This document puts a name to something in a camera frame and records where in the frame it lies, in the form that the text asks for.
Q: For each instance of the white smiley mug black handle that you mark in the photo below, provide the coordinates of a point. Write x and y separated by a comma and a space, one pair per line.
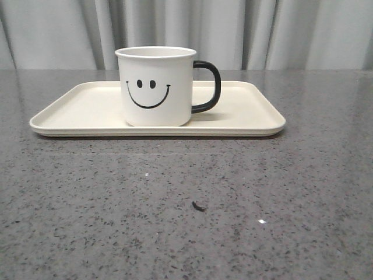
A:
157, 85

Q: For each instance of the small black debris piece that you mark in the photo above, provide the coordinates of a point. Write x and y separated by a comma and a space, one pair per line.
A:
197, 207

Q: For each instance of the cream rectangular plastic tray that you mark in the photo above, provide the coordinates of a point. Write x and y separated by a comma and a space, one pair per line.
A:
94, 109

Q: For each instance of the grey pleated curtain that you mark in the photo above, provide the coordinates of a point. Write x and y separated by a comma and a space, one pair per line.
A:
249, 35

